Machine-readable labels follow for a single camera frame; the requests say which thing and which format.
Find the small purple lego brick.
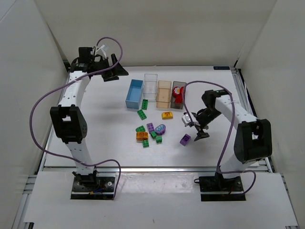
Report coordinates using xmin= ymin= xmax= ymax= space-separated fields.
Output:
xmin=180 ymin=134 xmax=191 ymax=146

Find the red long lego brick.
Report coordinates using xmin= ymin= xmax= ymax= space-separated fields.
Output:
xmin=174 ymin=95 xmax=183 ymax=104

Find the red curved lego brick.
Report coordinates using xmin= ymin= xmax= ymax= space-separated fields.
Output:
xmin=179 ymin=87 xmax=185 ymax=98

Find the red lego brick with sticker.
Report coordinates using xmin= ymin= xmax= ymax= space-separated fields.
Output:
xmin=172 ymin=86 xmax=181 ymax=97

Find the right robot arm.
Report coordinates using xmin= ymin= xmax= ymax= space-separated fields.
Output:
xmin=192 ymin=90 xmax=273 ymax=179

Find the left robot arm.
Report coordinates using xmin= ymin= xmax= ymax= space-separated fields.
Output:
xmin=50 ymin=47 xmax=128 ymax=186

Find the smoky grey plastic container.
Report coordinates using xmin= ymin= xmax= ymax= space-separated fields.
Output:
xmin=170 ymin=81 xmax=186 ymax=109

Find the yellow lego brick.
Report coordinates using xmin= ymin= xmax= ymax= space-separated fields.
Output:
xmin=162 ymin=112 xmax=173 ymax=120

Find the light blue plastic container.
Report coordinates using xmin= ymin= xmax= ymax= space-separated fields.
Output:
xmin=125 ymin=79 xmax=143 ymax=109

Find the clear plastic container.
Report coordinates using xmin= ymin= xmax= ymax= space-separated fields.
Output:
xmin=143 ymin=74 xmax=158 ymax=102

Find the amber transparent plastic container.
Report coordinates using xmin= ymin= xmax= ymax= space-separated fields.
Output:
xmin=156 ymin=80 xmax=172 ymax=108

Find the purple paw print lego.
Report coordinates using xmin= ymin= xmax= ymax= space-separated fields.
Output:
xmin=155 ymin=124 xmax=166 ymax=135

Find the green lego plate upright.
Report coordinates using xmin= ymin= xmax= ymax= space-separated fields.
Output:
xmin=142 ymin=99 xmax=148 ymax=110

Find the purple lego brick with studs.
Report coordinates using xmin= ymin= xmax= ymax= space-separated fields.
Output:
xmin=146 ymin=123 xmax=155 ymax=133

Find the green lego plate flat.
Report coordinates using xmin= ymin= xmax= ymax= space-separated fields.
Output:
xmin=137 ymin=110 xmax=147 ymax=120

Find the green lego brick by orange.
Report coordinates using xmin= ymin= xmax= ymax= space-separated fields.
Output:
xmin=135 ymin=125 xmax=146 ymax=132

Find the green lego brick bottom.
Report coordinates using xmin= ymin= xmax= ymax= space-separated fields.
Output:
xmin=142 ymin=139 xmax=150 ymax=148

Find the orange transparent lego brick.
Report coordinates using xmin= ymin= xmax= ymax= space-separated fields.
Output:
xmin=136 ymin=132 xmax=148 ymax=141

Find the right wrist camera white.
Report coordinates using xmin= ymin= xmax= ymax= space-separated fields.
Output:
xmin=182 ymin=113 xmax=200 ymax=127

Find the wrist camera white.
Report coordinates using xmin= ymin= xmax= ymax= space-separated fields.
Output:
xmin=182 ymin=113 xmax=200 ymax=127
xmin=95 ymin=44 xmax=109 ymax=58

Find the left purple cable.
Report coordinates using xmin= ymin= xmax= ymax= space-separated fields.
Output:
xmin=29 ymin=37 xmax=123 ymax=200

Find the purple cable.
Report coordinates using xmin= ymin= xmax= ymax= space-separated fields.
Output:
xmin=29 ymin=37 xmax=123 ymax=200
xmin=183 ymin=80 xmax=257 ymax=197

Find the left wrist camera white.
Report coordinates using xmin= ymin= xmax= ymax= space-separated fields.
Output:
xmin=95 ymin=44 xmax=109 ymax=58

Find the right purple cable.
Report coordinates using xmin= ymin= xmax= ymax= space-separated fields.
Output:
xmin=183 ymin=80 xmax=257 ymax=197

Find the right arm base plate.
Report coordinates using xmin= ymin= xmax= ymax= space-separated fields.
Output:
xmin=194 ymin=176 xmax=246 ymax=202

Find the aluminium frame rail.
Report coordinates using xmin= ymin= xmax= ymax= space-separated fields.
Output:
xmin=40 ymin=163 xmax=272 ymax=173

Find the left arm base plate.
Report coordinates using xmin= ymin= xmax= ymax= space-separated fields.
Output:
xmin=70 ymin=171 xmax=115 ymax=200

